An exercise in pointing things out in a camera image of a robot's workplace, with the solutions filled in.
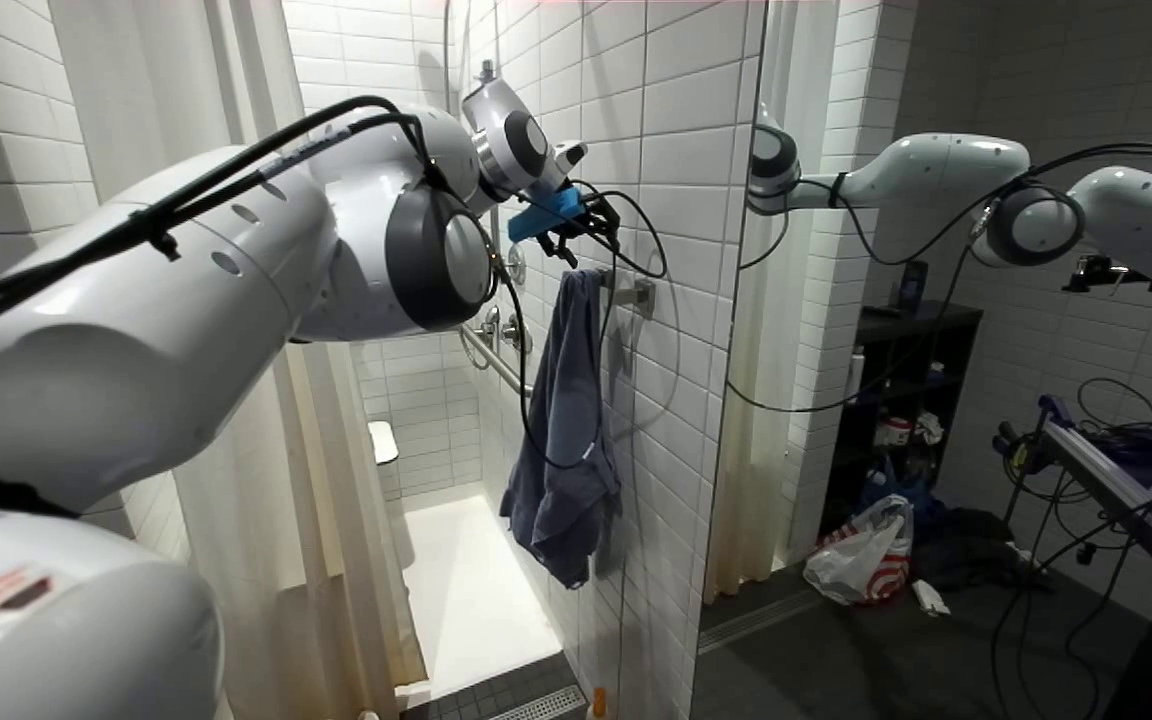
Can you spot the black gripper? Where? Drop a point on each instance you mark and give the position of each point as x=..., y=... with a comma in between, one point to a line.
x=588, y=224

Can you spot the white plastic bag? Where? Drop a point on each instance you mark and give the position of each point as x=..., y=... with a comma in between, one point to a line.
x=864, y=559

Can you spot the black desk with clutter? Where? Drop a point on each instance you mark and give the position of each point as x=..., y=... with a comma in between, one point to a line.
x=1136, y=506

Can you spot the black shelf cabinet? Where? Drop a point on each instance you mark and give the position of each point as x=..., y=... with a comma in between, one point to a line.
x=893, y=428

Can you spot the white shower curtain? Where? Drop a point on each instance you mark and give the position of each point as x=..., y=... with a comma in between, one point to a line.
x=288, y=528

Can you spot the right wall hook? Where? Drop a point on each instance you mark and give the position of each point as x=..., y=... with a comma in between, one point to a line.
x=638, y=294

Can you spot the blue towel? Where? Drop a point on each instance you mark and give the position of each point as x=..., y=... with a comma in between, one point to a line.
x=565, y=480

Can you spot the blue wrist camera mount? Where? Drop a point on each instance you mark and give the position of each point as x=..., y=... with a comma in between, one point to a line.
x=547, y=215

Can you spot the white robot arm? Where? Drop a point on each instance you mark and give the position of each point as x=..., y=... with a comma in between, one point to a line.
x=132, y=339

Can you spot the horizontal metal grab bar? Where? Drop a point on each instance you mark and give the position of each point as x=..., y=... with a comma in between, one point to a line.
x=480, y=354

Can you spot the white bathtub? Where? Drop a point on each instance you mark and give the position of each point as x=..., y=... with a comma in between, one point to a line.
x=471, y=597

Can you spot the camera on stand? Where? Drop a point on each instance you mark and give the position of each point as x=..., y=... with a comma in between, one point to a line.
x=1105, y=274

